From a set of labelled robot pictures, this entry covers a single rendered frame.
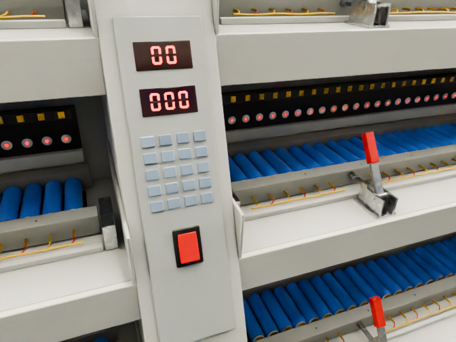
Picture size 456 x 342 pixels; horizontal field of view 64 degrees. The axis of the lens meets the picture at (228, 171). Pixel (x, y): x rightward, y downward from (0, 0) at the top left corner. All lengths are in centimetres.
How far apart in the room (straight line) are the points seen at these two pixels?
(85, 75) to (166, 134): 8
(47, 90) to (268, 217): 24
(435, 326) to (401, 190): 21
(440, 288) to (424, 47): 35
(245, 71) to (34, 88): 18
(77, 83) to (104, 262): 16
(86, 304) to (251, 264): 15
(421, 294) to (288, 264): 27
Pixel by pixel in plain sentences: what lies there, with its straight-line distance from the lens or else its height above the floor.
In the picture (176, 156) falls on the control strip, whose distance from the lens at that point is 31.
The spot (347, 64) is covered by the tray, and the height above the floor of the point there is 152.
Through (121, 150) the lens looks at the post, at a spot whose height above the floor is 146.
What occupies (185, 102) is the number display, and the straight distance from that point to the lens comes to 31.
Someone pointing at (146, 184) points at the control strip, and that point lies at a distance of 30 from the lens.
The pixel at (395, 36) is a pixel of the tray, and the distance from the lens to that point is 43.
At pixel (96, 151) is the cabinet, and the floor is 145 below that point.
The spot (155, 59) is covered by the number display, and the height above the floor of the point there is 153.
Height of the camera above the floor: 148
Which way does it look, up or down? 9 degrees down
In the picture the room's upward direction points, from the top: 6 degrees counter-clockwise
